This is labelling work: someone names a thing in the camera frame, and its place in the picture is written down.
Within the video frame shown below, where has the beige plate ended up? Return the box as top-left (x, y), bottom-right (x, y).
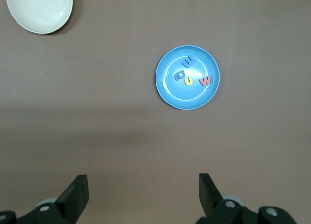
top-left (5, 0), bottom-right (74, 35)

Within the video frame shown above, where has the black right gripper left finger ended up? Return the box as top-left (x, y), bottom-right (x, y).
top-left (14, 174), bottom-right (89, 224)

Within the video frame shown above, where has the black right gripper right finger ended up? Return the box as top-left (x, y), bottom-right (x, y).
top-left (196, 173), bottom-right (259, 224)

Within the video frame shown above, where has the blue plate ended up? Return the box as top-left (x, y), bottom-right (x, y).
top-left (155, 45), bottom-right (222, 111)

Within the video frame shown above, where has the red foam letter w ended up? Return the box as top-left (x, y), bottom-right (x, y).
top-left (199, 76), bottom-right (213, 87)

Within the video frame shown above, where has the blue foam lowercase m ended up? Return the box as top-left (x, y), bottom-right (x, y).
top-left (182, 55), bottom-right (194, 69)

